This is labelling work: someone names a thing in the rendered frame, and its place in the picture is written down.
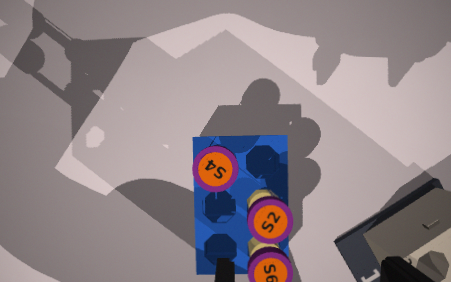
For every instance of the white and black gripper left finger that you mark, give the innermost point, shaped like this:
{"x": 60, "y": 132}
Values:
{"x": 225, "y": 270}

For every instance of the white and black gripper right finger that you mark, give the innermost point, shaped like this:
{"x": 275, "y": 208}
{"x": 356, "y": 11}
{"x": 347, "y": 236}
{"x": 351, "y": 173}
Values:
{"x": 396, "y": 269}

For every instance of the blue tube rack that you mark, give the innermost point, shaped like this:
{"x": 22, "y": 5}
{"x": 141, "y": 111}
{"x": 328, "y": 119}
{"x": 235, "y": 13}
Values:
{"x": 264, "y": 166}

